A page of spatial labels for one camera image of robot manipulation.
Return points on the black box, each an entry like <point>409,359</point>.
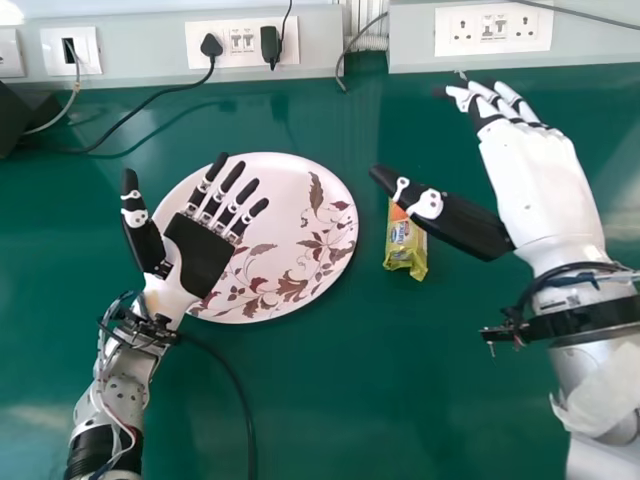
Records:
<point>15,120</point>

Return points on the white data socket plate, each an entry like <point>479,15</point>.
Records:
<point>85,50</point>

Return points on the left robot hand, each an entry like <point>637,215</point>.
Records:
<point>200,250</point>

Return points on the white socket panel with switches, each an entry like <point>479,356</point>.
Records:
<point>240,42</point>

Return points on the yellow-green biscuit packet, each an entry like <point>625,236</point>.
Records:
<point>402,250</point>

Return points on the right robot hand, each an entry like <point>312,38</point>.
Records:
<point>540,185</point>

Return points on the white plate brown leaf pattern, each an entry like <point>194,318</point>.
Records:
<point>290,225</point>

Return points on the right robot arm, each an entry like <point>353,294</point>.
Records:
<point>600,380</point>

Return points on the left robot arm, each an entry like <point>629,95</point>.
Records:
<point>120,395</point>

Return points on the white double socket panel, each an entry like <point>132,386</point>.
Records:
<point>492,31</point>

